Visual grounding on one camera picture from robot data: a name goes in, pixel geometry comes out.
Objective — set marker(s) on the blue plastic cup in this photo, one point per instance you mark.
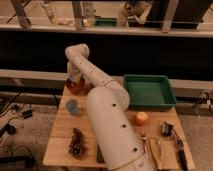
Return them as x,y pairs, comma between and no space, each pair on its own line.
72,106

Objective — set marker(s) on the bunch of dark grapes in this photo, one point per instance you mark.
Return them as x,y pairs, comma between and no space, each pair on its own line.
77,146

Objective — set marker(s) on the metal fork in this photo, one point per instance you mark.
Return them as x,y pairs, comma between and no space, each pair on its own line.
144,144

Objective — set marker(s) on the wooden table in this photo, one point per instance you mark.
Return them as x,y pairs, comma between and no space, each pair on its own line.
61,134

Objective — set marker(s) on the red bowl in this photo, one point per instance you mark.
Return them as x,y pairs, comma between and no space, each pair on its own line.
75,88

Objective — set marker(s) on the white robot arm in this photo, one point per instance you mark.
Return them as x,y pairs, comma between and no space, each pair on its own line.
106,104

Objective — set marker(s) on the apple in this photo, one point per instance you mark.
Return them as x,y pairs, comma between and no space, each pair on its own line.
141,118

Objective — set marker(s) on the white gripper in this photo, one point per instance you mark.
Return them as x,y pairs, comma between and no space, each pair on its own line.
73,71

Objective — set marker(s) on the small black clip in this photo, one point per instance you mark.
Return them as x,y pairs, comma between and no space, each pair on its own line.
166,129

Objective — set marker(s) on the black remote control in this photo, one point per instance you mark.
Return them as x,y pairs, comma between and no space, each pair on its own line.
99,157

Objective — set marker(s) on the green plastic tray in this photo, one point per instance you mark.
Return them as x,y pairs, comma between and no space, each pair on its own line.
149,92

